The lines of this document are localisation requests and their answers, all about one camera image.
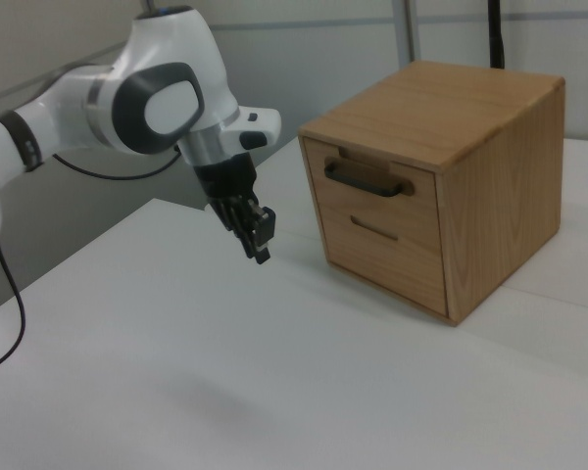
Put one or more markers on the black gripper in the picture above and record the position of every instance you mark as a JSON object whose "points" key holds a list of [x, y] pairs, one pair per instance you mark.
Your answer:
{"points": [[225, 178]]}

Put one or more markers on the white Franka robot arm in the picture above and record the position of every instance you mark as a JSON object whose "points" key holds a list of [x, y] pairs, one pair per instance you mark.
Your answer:
{"points": [[171, 59]]}

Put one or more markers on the wooden drawer with slot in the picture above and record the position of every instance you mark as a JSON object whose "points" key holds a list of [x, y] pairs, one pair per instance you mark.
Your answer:
{"points": [[387, 267]]}

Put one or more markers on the wooden two-drawer cabinet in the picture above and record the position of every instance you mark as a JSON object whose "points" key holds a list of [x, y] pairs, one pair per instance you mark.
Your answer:
{"points": [[500, 186]]}

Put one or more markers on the black pole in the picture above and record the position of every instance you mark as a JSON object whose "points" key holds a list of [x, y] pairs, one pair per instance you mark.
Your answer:
{"points": [[496, 34]]}

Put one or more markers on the grey partition post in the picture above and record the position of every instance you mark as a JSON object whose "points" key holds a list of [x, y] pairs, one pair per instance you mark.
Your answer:
{"points": [[407, 29]]}

